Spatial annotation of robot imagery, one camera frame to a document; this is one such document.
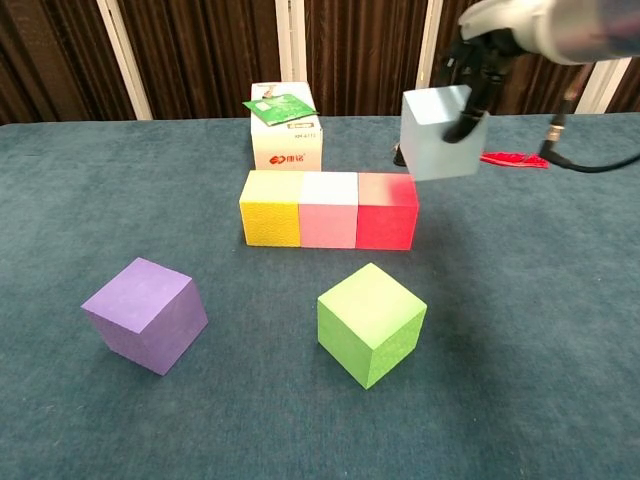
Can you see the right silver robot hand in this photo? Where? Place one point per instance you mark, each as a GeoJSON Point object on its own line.
{"type": "Point", "coordinates": [505, 25]}

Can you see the light blue foam cube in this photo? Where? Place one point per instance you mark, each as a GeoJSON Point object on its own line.
{"type": "Point", "coordinates": [430, 145]}

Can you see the red foam cube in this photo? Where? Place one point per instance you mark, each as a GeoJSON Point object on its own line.
{"type": "Point", "coordinates": [385, 227]}

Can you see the pink foam cube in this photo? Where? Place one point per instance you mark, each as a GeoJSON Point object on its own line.
{"type": "Point", "coordinates": [327, 225]}

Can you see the yellow foam cube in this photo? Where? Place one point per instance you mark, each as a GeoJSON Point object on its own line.
{"type": "Point", "coordinates": [272, 225]}

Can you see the red feather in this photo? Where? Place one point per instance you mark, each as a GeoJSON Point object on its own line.
{"type": "Point", "coordinates": [520, 160]}

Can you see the small black cap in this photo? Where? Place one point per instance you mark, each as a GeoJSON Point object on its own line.
{"type": "Point", "coordinates": [398, 159]}

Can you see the green sachet packet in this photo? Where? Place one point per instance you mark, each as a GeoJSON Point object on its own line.
{"type": "Point", "coordinates": [277, 110]}

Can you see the white cardboard box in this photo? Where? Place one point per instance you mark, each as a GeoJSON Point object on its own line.
{"type": "Point", "coordinates": [285, 147]}

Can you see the green foam cube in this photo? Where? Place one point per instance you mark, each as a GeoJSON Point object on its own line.
{"type": "Point", "coordinates": [370, 325]}

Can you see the purple foam cube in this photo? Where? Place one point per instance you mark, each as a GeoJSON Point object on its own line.
{"type": "Point", "coordinates": [145, 315]}

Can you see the teal felt table cover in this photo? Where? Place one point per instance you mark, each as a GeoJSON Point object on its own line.
{"type": "Point", "coordinates": [250, 425]}

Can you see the white metal frame post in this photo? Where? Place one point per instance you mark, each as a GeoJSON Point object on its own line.
{"type": "Point", "coordinates": [595, 90]}
{"type": "Point", "coordinates": [290, 40]}
{"type": "Point", "coordinates": [125, 60]}
{"type": "Point", "coordinates": [427, 30]}

